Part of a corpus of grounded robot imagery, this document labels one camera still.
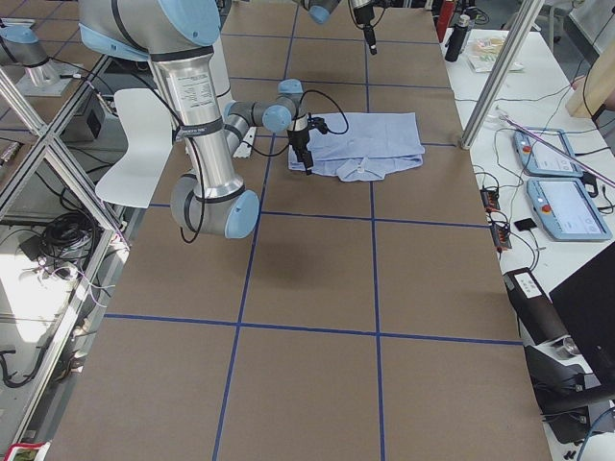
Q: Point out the white chair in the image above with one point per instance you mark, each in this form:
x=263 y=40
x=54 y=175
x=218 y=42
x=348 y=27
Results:
x=147 y=124

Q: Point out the blue white striped shirt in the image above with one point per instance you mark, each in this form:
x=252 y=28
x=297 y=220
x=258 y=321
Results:
x=366 y=147

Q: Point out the small black card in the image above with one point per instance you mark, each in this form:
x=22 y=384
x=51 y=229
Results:
x=526 y=224

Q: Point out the lower teach pendant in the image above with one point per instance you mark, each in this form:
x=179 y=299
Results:
x=565 y=210

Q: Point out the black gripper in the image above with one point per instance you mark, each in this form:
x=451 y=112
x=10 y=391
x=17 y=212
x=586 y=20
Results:
x=361 y=12
x=299 y=140

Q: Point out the red bottle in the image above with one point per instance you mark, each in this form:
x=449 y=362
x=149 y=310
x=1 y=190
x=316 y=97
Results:
x=446 y=13

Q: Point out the black camera stand base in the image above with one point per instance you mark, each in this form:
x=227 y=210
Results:
x=571 y=401

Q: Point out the upper teach pendant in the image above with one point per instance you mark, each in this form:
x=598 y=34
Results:
x=540 y=160

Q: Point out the black water bottle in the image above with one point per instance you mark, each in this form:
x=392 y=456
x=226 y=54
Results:
x=456 y=38

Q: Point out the black laptop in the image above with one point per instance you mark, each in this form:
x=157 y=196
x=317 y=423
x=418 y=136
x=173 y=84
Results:
x=585 y=304

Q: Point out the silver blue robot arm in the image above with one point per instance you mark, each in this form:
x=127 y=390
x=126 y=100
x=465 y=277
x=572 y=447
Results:
x=177 y=40
x=320 y=11

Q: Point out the teach pendant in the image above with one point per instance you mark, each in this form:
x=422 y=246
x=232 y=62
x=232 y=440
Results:
x=540 y=160
x=565 y=210

